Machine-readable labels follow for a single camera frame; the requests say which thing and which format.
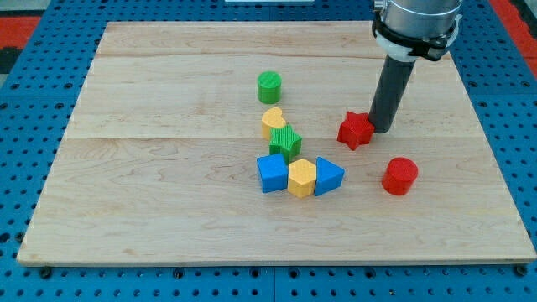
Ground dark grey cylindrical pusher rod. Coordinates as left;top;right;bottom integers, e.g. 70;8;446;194
368;56;415;133

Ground red star block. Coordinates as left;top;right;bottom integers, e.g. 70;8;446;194
336;111;375;150

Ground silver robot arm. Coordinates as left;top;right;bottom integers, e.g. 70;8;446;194
368;0;463;133

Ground green star block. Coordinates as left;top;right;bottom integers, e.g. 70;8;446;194
268;124;302;164

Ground red cylinder block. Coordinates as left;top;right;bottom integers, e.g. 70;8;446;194
381;157;419;195

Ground blue triangle block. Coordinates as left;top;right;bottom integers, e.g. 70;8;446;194
314;157;345;196

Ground green cylinder block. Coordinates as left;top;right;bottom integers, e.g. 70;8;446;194
257;70;282;104

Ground yellow heart block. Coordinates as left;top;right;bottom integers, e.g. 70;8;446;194
261;107;287;140

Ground yellow hexagon block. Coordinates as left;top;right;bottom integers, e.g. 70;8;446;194
288;159;317;198

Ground blue cube block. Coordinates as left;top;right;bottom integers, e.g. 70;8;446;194
257;154;289;193

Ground light wooden board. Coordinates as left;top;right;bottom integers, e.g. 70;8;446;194
18;21;536;267

